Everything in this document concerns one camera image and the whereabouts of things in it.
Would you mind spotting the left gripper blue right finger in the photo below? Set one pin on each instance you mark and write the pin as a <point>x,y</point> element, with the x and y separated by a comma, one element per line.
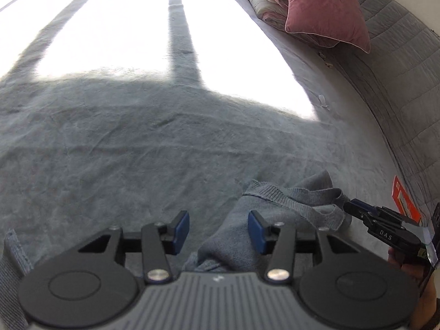
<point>260,233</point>

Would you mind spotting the grey bed sheet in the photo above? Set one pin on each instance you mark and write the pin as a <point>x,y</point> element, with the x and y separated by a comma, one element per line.
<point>125,112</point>

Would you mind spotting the orange red paper card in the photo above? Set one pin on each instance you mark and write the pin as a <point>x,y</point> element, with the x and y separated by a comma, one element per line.
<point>403,201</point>

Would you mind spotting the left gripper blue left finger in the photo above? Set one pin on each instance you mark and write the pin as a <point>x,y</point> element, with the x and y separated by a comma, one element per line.
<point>178,231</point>

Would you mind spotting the grey quilted headboard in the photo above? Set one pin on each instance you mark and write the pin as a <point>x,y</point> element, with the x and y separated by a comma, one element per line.
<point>399,81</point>

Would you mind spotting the small white paper tag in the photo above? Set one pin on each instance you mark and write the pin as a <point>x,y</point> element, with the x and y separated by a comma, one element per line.
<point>323,102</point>

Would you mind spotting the pink velvet pillow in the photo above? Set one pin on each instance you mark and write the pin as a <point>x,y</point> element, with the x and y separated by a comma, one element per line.
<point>347,23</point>

